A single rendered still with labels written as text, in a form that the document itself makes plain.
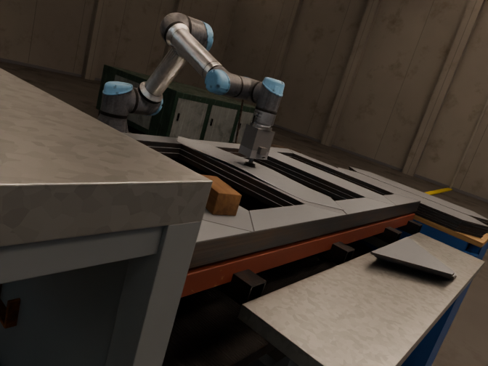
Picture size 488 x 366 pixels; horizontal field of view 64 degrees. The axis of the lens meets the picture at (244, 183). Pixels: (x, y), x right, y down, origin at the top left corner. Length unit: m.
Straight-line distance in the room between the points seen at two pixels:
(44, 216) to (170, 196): 0.10
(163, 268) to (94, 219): 0.10
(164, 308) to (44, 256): 0.14
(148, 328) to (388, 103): 12.00
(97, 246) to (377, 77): 12.30
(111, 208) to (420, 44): 12.20
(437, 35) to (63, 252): 12.20
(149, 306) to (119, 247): 0.08
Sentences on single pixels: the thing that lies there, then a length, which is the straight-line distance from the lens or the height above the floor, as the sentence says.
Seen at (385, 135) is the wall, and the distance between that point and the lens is 12.19.
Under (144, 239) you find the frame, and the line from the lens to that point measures 0.34.
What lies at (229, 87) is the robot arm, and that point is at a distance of 1.29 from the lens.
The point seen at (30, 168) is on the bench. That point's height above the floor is 1.05.
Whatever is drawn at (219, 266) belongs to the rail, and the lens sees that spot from 0.76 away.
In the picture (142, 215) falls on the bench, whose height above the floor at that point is 1.02.
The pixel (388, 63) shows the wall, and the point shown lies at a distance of 12.51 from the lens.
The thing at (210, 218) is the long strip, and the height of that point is 0.87.
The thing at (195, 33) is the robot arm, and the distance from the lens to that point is 1.61.
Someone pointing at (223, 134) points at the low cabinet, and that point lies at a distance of 5.99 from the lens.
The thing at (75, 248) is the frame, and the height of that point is 1.00.
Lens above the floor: 1.14
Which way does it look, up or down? 14 degrees down
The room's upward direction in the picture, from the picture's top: 16 degrees clockwise
